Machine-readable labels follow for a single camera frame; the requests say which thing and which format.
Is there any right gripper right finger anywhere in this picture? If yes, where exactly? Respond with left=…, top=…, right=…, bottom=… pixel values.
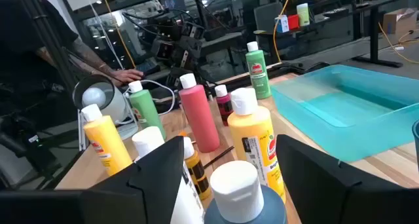
left=276, top=134, right=391, bottom=224

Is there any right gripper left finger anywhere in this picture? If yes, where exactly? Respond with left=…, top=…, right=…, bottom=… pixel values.
left=98, top=135, right=186, bottom=224

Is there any large white paint bottle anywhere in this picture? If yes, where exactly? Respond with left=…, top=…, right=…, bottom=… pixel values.
left=131, top=125, right=206, bottom=224

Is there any small ochre yellow paint bottle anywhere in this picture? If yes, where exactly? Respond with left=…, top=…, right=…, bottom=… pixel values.
left=182, top=136, right=213, bottom=201

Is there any large green paint bottle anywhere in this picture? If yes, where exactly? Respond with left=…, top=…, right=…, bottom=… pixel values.
left=245, top=41, right=272, bottom=100
left=127, top=80, right=167, bottom=140

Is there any large coral pink paint bottle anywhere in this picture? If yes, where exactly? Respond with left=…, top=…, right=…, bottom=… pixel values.
left=178, top=73, right=221, bottom=154

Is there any dark slate blue paint bottle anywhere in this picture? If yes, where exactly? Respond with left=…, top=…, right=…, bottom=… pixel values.
left=204, top=160, right=288, bottom=224

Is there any small magenta paint bottle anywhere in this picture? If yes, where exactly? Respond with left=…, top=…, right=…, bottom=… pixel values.
left=213, top=84, right=234, bottom=127

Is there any black keyboard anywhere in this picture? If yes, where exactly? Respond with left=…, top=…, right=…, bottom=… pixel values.
left=134, top=58, right=162, bottom=77

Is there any person's hand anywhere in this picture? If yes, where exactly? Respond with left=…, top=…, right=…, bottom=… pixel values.
left=111, top=68, right=145, bottom=84

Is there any long black paintbrush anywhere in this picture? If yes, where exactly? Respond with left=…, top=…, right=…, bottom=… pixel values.
left=202, top=145, right=235, bottom=169

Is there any teal translucent plastic bin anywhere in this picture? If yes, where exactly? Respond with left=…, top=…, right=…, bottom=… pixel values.
left=270, top=64, right=419, bottom=162

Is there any white desk lamp black rim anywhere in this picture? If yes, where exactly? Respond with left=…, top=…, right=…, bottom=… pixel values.
left=71, top=73, right=139, bottom=152

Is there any black stand pole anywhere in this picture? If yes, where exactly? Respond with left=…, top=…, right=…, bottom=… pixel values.
left=14, top=0, right=79, bottom=97

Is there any blue white box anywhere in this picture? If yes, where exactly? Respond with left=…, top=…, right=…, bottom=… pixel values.
left=274, top=14, right=291, bottom=34

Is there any red box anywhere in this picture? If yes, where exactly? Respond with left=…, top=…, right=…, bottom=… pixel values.
left=287, top=14, right=301, bottom=31

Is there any green white canister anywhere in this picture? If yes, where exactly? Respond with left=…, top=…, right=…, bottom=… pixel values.
left=296, top=2, right=310, bottom=28

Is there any person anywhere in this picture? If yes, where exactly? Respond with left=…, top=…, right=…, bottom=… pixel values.
left=0, top=0, right=145, bottom=126

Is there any black background desk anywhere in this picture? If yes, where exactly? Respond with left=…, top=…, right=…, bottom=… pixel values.
left=253, top=0, right=414, bottom=69

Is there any brown cardboard box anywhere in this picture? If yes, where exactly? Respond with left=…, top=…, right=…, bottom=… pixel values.
left=382, top=7, right=419, bottom=35

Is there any white lamp cable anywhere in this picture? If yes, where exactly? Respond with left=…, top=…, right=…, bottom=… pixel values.
left=122, top=79, right=177, bottom=117

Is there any yellow power cable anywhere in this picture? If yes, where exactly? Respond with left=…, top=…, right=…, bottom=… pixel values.
left=98, top=0, right=137, bottom=69
left=272, top=0, right=295, bottom=64

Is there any black aluminium table frame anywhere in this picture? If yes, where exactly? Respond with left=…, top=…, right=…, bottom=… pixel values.
left=204, top=62, right=307, bottom=92

